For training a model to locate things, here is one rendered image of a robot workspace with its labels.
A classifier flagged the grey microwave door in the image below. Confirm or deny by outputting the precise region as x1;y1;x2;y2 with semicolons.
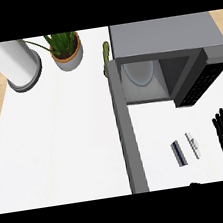
104;56;151;196

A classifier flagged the glass microwave turntable plate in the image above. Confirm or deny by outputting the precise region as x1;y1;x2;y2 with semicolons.
123;60;158;90

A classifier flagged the grey microwave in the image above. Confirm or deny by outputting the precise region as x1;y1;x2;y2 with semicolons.
108;9;223;117

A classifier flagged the green cucumber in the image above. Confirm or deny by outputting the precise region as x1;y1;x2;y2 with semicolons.
98;40;115;79

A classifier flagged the green plant in grey pot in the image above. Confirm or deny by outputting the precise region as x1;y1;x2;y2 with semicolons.
18;30;87;79

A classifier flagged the dark grey towel holder base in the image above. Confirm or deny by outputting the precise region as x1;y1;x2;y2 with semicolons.
3;48;46;95

